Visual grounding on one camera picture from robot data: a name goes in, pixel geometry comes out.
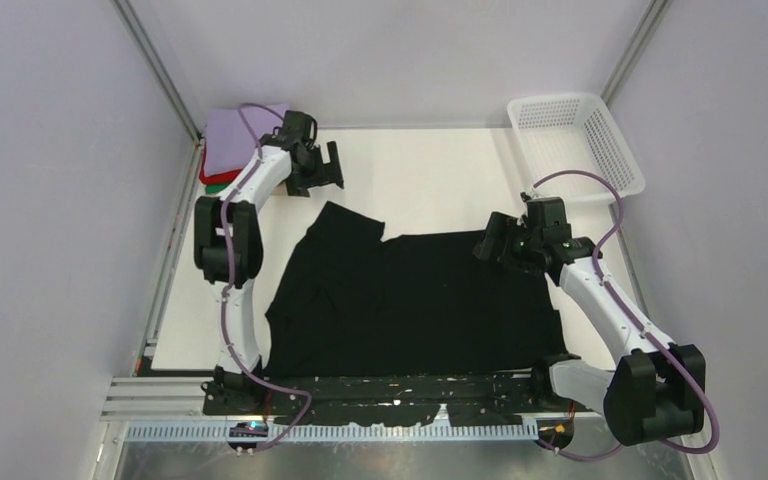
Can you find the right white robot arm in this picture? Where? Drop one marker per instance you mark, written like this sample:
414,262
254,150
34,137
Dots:
654,391

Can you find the white plastic basket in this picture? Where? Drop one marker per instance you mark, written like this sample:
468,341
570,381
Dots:
573,131

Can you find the white slotted cable duct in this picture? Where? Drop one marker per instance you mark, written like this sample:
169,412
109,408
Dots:
259,431

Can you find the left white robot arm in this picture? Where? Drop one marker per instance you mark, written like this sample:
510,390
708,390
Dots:
229,249

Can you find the black t shirt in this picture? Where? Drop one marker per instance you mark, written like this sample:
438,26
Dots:
352,303

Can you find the folded red t shirt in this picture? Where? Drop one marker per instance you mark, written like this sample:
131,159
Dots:
222,178

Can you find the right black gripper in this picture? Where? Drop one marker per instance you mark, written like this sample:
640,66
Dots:
496,240

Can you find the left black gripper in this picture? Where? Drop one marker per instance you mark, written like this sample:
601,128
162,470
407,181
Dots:
321,168

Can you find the folded green t shirt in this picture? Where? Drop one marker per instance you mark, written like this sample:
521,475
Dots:
215,189

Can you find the folded beige t shirt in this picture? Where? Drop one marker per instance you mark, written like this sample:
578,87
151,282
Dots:
283,189

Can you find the folded lavender t shirt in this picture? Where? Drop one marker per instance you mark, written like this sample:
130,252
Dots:
229,145

